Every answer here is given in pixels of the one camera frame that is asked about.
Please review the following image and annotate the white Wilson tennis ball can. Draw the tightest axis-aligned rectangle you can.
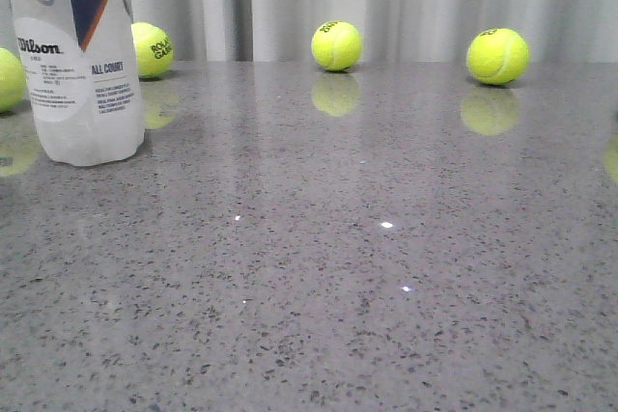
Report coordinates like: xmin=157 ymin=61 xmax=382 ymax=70
xmin=10 ymin=0 xmax=145 ymax=166

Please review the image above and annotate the center tennis ball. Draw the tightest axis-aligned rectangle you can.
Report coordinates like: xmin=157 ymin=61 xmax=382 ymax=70
xmin=311 ymin=20 xmax=363 ymax=71

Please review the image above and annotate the Roland Garros tennis ball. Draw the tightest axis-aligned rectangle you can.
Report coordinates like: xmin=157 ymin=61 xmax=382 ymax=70
xmin=131 ymin=22 xmax=174 ymax=78

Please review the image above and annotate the right tennis ball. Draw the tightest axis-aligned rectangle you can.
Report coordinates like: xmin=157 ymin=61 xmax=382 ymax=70
xmin=466 ymin=28 xmax=529 ymax=85

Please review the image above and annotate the far-left tennis ball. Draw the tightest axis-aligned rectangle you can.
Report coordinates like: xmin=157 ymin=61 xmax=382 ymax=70
xmin=0 ymin=48 xmax=26 ymax=113

